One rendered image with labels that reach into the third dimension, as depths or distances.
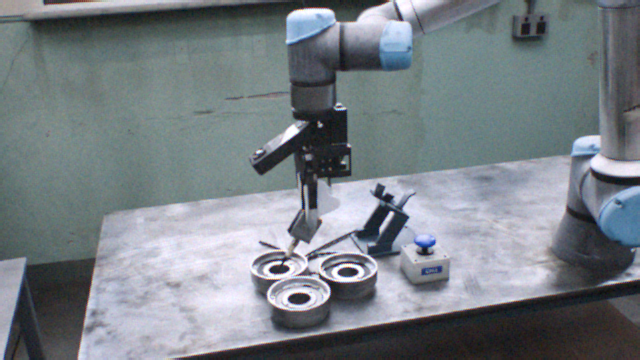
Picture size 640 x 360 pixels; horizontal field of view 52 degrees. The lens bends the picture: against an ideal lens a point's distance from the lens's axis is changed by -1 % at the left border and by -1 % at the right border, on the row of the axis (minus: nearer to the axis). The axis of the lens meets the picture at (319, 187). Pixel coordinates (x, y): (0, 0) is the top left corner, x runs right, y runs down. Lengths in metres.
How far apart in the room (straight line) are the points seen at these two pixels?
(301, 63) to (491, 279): 0.53
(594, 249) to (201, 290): 0.72
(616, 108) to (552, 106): 2.12
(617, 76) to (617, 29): 0.07
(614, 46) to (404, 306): 0.53
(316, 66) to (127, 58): 1.70
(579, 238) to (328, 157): 0.51
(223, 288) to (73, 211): 1.71
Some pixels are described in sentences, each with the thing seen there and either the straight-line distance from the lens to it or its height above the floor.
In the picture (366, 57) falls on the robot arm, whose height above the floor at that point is 1.22.
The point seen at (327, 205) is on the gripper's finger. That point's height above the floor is 0.97.
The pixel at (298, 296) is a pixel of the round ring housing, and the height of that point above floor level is 0.82.
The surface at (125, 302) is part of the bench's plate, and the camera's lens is 1.23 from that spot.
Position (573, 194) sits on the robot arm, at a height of 0.93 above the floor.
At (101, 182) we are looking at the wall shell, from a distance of 2.81.
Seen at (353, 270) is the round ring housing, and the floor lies 0.82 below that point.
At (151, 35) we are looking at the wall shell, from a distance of 2.64.
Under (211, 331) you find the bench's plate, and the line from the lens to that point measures 1.12.
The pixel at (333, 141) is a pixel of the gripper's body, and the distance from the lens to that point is 1.08.
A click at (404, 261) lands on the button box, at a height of 0.82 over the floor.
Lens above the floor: 1.43
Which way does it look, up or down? 23 degrees down
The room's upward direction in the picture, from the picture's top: 3 degrees counter-clockwise
